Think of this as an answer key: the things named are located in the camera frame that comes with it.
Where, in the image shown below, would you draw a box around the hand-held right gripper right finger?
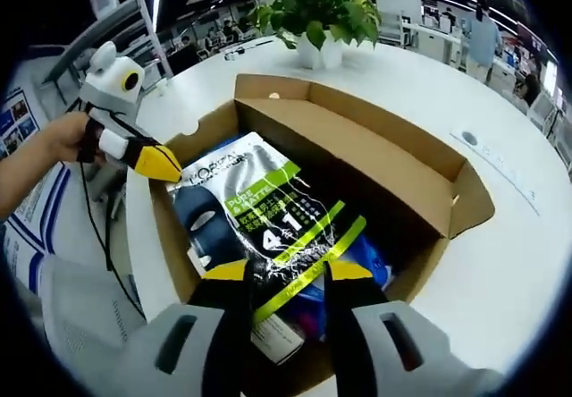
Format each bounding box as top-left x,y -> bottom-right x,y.
324,260 -> 515,397

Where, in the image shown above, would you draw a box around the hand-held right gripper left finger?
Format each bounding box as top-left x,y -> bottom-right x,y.
111,260 -> 257,397

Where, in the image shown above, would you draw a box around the black green sachet pack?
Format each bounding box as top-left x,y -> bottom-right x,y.
164,131 -> 368,367

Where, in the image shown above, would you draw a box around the brown cardboard shoe box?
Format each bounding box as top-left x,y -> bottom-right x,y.
149,73 -> 496,393

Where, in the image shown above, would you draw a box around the person's left hand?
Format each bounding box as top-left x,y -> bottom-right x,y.
42,111 -> 109,165

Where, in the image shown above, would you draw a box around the grey metal shelf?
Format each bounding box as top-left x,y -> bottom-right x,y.
42,0 -> 176,103

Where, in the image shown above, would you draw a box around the green plant in white pot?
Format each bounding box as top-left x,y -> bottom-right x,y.
247,0 -> 383,71

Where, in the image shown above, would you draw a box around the blue white wall poster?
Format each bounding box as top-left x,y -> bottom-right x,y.
0,84 -> 72,291

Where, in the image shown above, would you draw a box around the black cable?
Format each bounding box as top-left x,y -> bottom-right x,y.
66,99 -> 151,325

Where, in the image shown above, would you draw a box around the table cable cover strip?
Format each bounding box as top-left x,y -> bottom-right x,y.
449,130 -> 543,217

